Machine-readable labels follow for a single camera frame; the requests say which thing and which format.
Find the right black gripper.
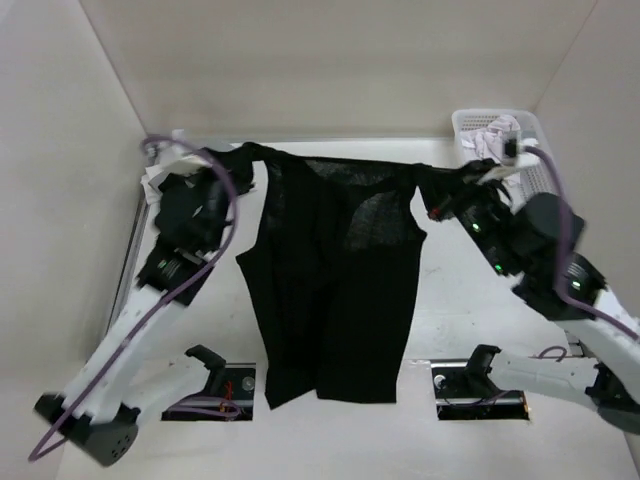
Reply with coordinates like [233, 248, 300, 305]
[409, 155, 515, 272]

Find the black tank top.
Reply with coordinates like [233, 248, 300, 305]
[217, 143, 463, 408]

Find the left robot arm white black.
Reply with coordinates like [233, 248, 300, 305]
[34, 166, 238, 467]

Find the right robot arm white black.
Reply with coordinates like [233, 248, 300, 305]
[429, 180, 639, 435]

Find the bottom folded white tank top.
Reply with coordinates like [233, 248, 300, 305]
[140, 165, 165, 205]

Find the crumpled white tank top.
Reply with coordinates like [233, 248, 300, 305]
[459, 115, 521, 163]

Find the white plastic basket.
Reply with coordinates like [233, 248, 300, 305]
[451, 107, 561, 194]

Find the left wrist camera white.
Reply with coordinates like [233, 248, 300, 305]
[158, 142, 210, 176]

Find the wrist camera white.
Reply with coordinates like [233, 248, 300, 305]
[478, 135, 541, 184]
[158, 142, 210, 176]

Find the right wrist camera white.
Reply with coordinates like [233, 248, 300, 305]
[478, 135, 541, 184]

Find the metal table edge rail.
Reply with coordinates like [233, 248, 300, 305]
[107, 192, 149, 328]

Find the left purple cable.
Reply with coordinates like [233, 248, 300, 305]
[27, 134, 240, 462]

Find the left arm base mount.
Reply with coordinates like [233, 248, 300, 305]
[161, 345, 256, 422]

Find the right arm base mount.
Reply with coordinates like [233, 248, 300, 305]
[430, 345, 529, 421]

